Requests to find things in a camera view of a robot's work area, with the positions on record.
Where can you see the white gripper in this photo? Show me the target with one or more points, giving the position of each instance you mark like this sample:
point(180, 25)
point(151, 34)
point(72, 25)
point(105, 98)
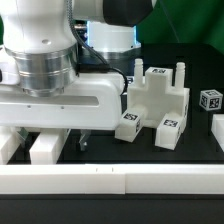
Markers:
point(60, 99)

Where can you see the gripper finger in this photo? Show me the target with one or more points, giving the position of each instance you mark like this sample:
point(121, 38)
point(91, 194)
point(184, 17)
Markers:
point(22, 135)

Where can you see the white chair back frame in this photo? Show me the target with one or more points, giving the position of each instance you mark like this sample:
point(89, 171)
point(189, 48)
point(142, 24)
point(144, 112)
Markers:
point(45, 150)

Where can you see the white chair seat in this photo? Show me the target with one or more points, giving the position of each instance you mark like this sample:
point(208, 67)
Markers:
point(158, 92)

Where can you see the white front fence bar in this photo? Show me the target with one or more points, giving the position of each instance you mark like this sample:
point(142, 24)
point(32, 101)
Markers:
point(112, 179)

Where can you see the marker cube right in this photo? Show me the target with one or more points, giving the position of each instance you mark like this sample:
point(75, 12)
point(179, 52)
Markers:
point(210, 99)

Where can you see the white part at right edge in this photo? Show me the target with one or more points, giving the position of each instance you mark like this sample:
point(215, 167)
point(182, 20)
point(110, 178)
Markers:
point(218, 129)

